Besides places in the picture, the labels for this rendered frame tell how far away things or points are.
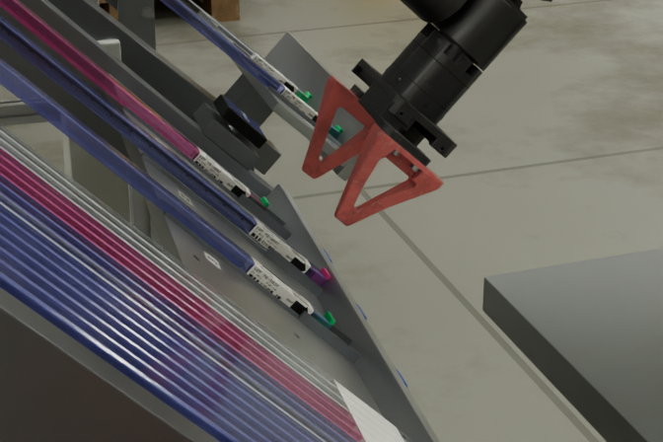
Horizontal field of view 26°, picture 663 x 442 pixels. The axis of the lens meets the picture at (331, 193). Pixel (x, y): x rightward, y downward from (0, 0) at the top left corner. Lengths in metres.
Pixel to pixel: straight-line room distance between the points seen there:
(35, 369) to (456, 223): 2.48
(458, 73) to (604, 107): 2.69
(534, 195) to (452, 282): 0.47
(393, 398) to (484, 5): 0.30
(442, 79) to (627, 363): 0.37
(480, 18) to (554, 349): 0.38
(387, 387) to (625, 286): 0.50
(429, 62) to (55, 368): 0.55
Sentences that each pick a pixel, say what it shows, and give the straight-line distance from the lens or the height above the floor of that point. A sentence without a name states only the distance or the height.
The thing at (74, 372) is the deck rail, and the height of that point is 0.95.
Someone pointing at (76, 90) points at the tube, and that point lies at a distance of 1.06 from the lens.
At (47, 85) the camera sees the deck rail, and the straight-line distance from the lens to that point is 1.27.
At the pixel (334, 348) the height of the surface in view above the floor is 0.73.
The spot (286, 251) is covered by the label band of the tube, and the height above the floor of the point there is 0.76.
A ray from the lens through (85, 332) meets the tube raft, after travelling 0.63.
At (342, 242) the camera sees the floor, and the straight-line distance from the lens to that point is 2.94.
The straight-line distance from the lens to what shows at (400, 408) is 0.99.
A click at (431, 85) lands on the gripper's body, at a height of 0.90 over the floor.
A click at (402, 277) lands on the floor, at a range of 2.80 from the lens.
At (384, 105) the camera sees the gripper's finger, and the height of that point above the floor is 0.90.
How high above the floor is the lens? 1.25
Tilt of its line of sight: 23 degrees down
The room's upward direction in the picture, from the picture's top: straight up
